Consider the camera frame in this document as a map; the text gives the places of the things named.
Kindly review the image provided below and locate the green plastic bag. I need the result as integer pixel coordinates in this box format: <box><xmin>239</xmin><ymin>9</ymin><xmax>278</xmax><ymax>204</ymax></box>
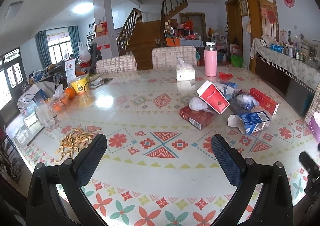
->
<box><xmin>231</xmin><ymin>54</ymin><xmax>242</xmax><ymax>68</ymax></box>

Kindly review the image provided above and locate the bag of oranges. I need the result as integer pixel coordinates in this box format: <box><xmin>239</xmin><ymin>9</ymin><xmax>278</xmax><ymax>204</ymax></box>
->
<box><xmin>48</xmin><ymin>84</ymin><xmax>69</xmax><ymax>113</ymax></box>

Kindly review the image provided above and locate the clear plastic cup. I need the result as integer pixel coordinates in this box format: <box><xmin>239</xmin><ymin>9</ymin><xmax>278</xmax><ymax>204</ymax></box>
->
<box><xmin>35</xmin><ymin>103</ymin><xmax>55</xmax><ymax>128</ymax></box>

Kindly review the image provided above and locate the crumpled blue plastic wrapper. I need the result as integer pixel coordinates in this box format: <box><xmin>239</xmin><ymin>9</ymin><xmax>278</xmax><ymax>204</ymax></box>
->
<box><xmin>235</xmin><ymin>94</ymin><xmax>259</xmax><ymax>111</ymax></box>

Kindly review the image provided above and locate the blue and white wrapper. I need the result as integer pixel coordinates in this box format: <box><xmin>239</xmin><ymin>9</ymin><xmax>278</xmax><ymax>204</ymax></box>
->
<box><xmin>214</xmin><ymin>82</ymin><xmax>240</xmax><ymax>100</ymax></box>

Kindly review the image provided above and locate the crumpled white plastic bag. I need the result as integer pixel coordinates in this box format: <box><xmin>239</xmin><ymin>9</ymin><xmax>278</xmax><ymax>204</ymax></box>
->
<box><xmin>189</xmin><ymin>97</ymin><xmax>213</xmax><ymax>113</ymax></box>

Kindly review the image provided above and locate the blue toothpaste box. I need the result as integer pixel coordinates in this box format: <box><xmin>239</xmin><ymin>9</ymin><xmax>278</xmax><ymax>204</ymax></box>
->
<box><xmin>227</xmin><ymin>111</ymin><xmax>271</xmax><ymax>134</ymax></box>

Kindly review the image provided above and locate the purple perforated waste basket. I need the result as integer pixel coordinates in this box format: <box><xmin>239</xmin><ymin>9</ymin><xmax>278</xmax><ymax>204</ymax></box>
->
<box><xmin>309</xmin><ymin>112</ymin><xmax>320</xmax><ymax>142</ymax></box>

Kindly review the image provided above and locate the pink water bottle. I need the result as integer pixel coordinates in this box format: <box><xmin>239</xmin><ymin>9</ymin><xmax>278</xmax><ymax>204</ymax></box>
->
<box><xmin>204</xmin><ymin>42</ymin><xmax>217</xmax><ymax>77</ymax></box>

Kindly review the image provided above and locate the sideboard with lace cloth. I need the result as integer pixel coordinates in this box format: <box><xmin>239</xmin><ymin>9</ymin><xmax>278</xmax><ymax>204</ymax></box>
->
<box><xmin>250</xmin><ymin>39</ymin><xmax>319</xmax><ymax>118</ymax></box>

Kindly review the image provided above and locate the orange fruit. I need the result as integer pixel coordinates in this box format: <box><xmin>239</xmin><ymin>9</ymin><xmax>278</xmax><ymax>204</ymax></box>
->
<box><xmin>65</xmin><ymin>87</ymin><xmax>76</xmax><ymax>99</ymax></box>

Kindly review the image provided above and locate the pile of dried peels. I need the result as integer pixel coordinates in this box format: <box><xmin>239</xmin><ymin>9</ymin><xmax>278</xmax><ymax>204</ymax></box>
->
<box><xmin>53</xmin><ymin>126</ymin><xmax>101</xmax><ymax>164</ymax></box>

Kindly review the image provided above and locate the dark red cigarette box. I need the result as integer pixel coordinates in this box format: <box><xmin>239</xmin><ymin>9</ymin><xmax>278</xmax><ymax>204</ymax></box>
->
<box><xmin>180</xmin><ymin>106</ymin><xmax>215</xmax><ymax>130</ymax></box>

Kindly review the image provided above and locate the red and white carton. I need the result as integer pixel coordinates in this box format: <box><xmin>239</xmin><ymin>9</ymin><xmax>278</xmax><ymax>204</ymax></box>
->
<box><xmin>196</xmin><ymin>81</ymin><xmax>229</xmax><ymax>114</ymax></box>

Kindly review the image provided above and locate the long red cigarette carton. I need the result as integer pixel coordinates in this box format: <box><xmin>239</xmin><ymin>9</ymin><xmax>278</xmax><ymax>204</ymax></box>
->
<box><xmin>249</xmin><ymin>88</ymin><xmax>279</xmax><ymax>115</ymax></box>

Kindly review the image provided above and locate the yellow instant noodle cup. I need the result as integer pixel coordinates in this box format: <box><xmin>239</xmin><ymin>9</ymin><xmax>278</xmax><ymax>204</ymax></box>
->
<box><xmin>71</xmin><ymin>74</ymin><xmax>91</xmax><ymax>95</ymax></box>

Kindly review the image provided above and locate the wooden staircase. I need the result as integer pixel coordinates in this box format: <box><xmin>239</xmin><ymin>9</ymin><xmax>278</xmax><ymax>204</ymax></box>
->
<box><xmin>117</xmin><ymin>0</ymin><xmax>188</xmax><ymax>71</ymax></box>

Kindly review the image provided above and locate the white tissue pack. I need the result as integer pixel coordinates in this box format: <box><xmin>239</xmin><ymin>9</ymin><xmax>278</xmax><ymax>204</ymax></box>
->
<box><xmin>176</xmin><ymin>56</ymin><xmax>196</xmax><ymax>81</ymax></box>

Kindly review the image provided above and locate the red plastic wrapper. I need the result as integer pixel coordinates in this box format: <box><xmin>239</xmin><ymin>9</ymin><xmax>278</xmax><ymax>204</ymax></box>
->
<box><xmin>219</xmin><ymin>72</ymin><xmax>233</xmax><ymax>81</ymax></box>

